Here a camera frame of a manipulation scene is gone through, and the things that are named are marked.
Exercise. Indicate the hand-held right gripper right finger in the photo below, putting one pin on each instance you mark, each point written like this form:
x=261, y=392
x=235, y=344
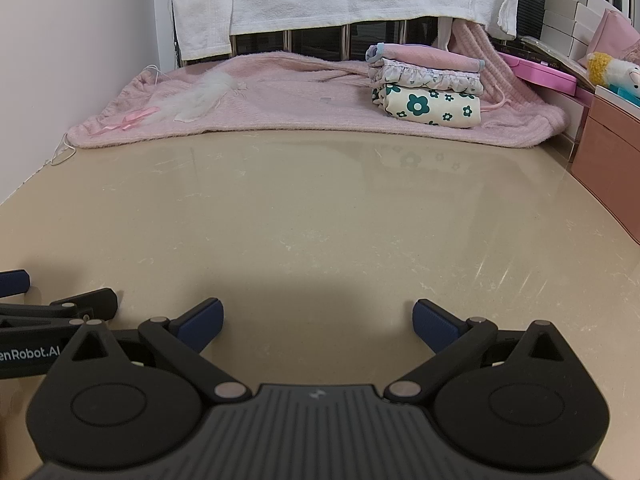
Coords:
x=435, y=325

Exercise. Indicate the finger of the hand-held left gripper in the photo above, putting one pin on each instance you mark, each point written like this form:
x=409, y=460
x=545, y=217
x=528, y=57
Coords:
x=12, y=282
x=97, y=304

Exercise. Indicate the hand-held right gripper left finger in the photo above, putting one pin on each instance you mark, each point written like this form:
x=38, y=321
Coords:
x=202, y=324

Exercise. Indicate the pink blue purple-trimmed garment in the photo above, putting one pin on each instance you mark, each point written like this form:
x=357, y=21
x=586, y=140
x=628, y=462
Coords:
x=425, y=55

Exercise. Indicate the pink ribbon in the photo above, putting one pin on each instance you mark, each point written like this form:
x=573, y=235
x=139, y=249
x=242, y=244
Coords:
x=132, y=117

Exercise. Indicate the folded cream green-flower garment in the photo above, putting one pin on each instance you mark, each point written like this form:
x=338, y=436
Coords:
x=430, y=110

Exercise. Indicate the white fluffy feather trim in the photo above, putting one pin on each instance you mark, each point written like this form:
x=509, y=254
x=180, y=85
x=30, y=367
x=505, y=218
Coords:
x=210, y=92

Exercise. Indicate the pink-brown drawer box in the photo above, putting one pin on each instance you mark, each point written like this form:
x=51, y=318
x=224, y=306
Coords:
x=615, y=160

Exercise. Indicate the pink fuzzy blanket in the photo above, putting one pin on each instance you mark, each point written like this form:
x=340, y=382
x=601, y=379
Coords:
x=300, y=100

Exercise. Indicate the folded floral ruffled garment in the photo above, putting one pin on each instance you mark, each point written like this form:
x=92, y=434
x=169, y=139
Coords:
x=430, y=77

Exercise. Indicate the pink flat box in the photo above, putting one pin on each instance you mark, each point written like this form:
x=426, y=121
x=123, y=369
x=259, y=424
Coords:
x=542, y=76

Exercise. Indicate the dark flat box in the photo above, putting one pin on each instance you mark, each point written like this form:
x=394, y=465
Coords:
x=537, y=52

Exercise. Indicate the metal railing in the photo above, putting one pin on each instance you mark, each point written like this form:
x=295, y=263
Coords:
x=345, y=40

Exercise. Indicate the teal small item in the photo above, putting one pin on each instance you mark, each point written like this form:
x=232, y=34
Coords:
x=631, y=95

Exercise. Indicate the white yellow plush toy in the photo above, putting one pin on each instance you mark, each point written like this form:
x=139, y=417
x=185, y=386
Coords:
x=622, y=70

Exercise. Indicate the stack of white boxes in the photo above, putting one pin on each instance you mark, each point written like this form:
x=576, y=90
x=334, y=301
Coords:
x=562, y=17

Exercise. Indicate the pink pouch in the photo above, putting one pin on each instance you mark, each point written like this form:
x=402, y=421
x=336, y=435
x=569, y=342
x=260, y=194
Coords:
x=617, y=30

